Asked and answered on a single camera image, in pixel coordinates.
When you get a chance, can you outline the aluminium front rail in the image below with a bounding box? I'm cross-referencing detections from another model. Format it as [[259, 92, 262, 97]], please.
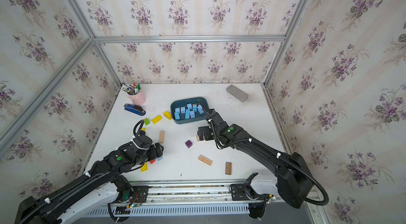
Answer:
[[56, 181, 321, 207]]

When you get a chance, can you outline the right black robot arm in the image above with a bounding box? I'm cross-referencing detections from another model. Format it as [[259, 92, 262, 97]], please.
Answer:
[[198, 99, 329, 209]]

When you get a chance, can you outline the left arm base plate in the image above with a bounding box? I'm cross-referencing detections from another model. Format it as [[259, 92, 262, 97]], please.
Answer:
[[113, 186, 149, 204]]

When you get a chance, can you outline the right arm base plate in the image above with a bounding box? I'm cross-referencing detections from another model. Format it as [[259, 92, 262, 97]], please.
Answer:
[[229, 184, 278, 201]]

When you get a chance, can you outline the purple cube block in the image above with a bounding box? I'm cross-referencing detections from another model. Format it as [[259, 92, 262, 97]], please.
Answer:
[[185, 140, 192, 148]]

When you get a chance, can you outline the yellow block near bin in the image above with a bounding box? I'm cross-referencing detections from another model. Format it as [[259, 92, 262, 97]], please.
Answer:
[[163, 111, 172, 120]]

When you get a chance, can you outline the tan upright wooden block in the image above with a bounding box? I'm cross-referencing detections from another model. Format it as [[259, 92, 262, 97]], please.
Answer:
[[159, 131, 165, 144]]

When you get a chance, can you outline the blue black stapler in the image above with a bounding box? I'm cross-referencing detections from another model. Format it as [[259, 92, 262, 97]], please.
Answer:
[[124, 104, 146, 116]]

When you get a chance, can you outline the yellow block front left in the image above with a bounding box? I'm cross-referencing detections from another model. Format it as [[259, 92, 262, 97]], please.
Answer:
[[141, 163, 148, 172]]

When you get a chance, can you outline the yellow long block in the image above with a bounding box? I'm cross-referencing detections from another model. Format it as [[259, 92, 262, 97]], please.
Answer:
[[151, 115, 162, 124]]

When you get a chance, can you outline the pink pen cup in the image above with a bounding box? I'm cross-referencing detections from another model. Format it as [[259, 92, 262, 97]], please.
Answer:
[[128, 90, 146, 106]]

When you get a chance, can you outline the dark teal plastic bin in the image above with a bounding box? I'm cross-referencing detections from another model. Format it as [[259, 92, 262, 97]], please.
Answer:
[[170, 97, 209, 124]]

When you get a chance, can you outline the dark brown wooden block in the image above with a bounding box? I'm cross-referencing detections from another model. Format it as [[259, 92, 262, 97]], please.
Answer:
[[225, 162, 232, 175]]

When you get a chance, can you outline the grey stone brick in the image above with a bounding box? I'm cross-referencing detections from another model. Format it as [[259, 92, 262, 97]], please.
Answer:
[[226, 85, 248, 102]]

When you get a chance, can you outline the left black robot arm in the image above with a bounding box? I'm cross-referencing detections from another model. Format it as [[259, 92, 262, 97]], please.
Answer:
[[15, 120, 164, 224]]

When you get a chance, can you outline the tan wooden block front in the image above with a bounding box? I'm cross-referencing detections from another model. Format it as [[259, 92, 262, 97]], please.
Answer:
[[198, 155, 213, 166]]

